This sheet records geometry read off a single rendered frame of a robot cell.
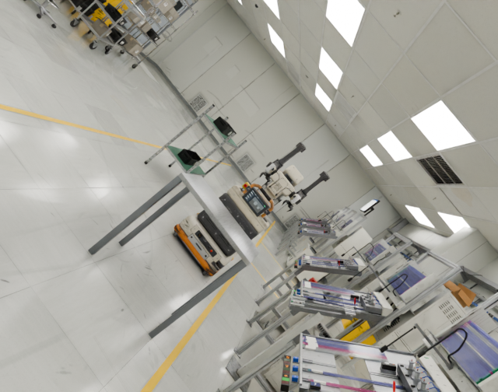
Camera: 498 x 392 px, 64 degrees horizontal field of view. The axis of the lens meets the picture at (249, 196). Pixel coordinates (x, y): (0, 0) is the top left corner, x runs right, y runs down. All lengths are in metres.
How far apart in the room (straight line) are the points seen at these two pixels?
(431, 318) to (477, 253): 3.56
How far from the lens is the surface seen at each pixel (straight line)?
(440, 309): 3.66
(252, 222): 3.93
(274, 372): 3.72
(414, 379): 2.38
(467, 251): 7.05
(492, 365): 2.32
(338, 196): 12.20
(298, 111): 12.35
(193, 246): 4.00
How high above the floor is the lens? 1.34
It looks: 7 degrees down
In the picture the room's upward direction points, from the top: 51 degrees clockwise
